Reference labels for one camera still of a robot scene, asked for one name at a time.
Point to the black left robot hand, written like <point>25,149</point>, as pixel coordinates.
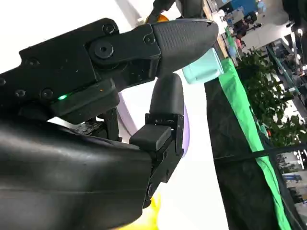
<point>189,8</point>

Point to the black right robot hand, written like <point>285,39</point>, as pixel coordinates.
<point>60,167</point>

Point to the orange and white bread roll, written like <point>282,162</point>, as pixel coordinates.
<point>153,213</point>
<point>163,18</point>

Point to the pale green mug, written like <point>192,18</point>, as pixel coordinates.
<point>204,67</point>

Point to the lilac plate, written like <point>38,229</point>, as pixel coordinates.
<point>127,115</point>

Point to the green leafy plant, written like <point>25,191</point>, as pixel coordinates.
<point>261,91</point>

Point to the green cloth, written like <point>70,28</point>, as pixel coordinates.
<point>242,105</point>

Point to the black cloth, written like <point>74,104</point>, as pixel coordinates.
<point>230,143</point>

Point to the black bar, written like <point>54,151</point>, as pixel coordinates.
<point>275,151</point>

